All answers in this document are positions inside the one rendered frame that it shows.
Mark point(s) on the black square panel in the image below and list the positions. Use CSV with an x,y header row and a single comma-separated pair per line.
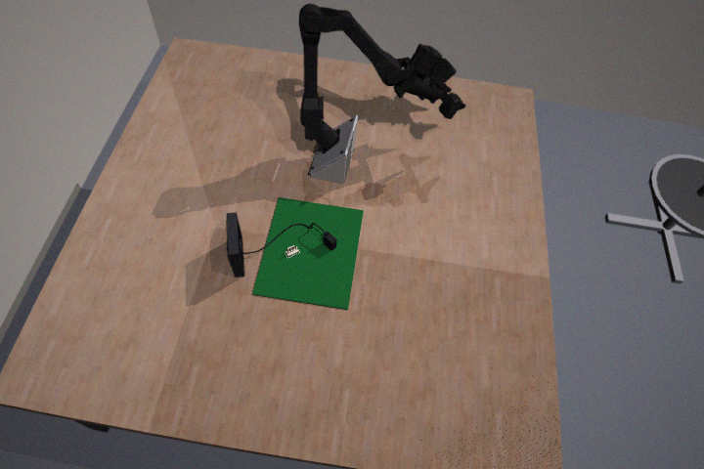
x,y
235,244

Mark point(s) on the black connector plug with cable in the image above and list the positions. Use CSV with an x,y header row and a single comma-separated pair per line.
x,y
329,240

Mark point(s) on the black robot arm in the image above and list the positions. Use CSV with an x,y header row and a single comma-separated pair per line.
x,y
314,20

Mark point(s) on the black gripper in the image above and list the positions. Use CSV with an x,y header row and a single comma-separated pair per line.
x,y
450,102

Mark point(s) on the green circuit board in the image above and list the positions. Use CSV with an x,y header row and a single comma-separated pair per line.
x,y
297,266

